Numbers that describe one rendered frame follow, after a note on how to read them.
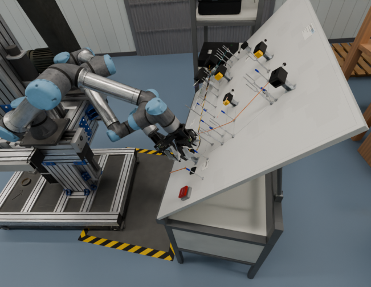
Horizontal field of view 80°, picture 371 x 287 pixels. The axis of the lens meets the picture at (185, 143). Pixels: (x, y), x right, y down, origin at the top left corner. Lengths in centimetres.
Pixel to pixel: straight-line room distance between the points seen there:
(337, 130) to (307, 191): 190
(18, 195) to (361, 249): 313
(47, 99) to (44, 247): 179
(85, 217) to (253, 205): 146
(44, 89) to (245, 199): 116
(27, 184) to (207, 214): 199
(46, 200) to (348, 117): 242
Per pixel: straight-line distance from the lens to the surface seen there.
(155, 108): 88
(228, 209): 138
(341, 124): 70
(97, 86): 109
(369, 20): 308
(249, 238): 133
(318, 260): 229
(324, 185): 266
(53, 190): 260
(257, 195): 145
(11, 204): 276
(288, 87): 95
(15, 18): 562
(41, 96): 104
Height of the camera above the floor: 204
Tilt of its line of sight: 47 degrees down
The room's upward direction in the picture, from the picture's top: 7 degrees counter-clockwise
